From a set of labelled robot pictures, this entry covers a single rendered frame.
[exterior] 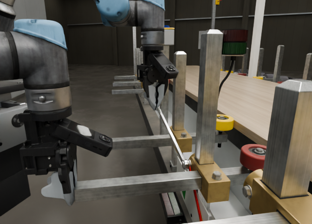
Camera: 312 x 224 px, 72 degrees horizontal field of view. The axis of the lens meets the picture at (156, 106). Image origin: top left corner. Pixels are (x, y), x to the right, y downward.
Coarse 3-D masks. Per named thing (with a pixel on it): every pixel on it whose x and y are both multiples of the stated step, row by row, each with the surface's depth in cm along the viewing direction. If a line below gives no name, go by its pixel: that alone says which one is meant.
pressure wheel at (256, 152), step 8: (248, 144) 54; (256, 144) 54; (240, 152) 51; (248, 152) 49; (256, 152) 50; (264, 152) 50; (240, 160) 51; (248, 160) 48; (256, 160) 47; (264, 160) 46; (248, 168) 49; (256, 168) 47
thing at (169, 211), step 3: (162, 195) 66; (165, 195) 66; (165, 198) 65; (168, 198) 65; (165, 201) 63; (168, 201) 63; (165, 204) 62; (168, 204) 62; (165, 207) 61; (168, 207) 61; (171, 207) 61; (168, 210) 60; (171, 210) 60; (168, 213) 59; (171, 213) 59
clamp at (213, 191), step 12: (192, 156) 56; (192, 168) 54; (204, 168) 50; (216, 168) 50; (204, 180) 46; (216, 180) 45; (228, 180) 45; (204, 192) 46; (216, 192) 45; (228, 192) 46
